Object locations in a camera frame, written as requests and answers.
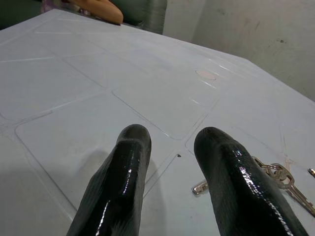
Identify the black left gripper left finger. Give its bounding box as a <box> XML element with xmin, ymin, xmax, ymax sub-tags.
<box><xmin>66</xmin><ymin>123</ymin><xmax>152</xmax><ymax>236</ymax></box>

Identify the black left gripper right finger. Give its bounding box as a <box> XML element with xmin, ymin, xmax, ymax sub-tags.
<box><xmin>193</xmin><ymin>126</ymin><xmax>310</xmax><ymax>236</ymax></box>

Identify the silver key with short blade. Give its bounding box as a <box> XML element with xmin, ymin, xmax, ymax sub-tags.
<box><xmin>191</xmin><ymin>179</ymin><xmax>209</xmax><ymax>196</ymax></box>

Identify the silver key with long blade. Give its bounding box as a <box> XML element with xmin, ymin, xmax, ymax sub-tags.
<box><xmin>275</xmin><ymin>169</ymin><xmax>315</xmax><ymax>217</ymax></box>

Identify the round pink table cap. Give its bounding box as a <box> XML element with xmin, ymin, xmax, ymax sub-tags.
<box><xmin>195</xmin><ymin>69</ymin><xmax>218</xmax><ymax>81</ymax></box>

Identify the dark green chair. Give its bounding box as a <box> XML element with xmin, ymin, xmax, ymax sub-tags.
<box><xmin>0</xmin><ymin>0</ymin><xmax>168</xmax><ymax>35</ymax></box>

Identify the silver key ring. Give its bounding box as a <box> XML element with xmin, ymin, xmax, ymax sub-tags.
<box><xmin>252</xmin><ymin>156</ymin><xmax>283</xmax><ymax>178</ymax></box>

